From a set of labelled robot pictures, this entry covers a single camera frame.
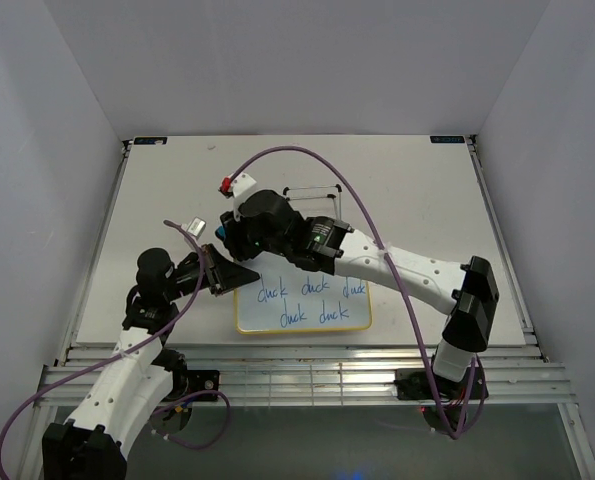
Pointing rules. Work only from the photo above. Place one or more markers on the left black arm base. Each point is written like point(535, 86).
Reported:
point(190, 381)

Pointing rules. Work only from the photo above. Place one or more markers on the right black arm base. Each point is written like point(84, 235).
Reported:
point(461, 402)

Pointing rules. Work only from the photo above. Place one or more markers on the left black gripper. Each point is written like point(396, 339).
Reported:
point(225, 274)

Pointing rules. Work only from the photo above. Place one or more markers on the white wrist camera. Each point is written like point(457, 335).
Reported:
point(238, 188)
point(195, 228)

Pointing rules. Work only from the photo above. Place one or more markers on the black wire whiteboard stand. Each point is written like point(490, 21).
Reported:
point(318, 200)

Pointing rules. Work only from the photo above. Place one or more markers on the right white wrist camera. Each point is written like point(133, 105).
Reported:
point(238, 188)

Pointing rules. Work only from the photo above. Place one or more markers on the blue table label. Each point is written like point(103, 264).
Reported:
point(447, 139)
point(154, 141)

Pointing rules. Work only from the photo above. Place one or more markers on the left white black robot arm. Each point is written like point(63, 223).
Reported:
point(95, 440)

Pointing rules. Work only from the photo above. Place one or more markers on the yellow framed whiteboard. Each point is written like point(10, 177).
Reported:
point(288, 300)

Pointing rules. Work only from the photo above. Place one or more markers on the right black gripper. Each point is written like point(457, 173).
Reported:
point(236, 242)

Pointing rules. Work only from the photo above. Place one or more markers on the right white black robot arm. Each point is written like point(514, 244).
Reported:
point(467, 293)

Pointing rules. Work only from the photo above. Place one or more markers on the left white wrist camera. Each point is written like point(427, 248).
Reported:
point(195, 228)

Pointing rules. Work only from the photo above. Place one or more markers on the right blue table label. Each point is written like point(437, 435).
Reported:
point(447, 139)

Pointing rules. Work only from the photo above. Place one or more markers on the blue bone-shaped eraser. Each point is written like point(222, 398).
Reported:
point(220, 232)

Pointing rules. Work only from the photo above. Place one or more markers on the left blue table label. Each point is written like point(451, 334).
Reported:
point(154, 141)

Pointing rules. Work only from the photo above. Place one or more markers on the aluminium rail frame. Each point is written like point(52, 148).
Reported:
point(356, 371)

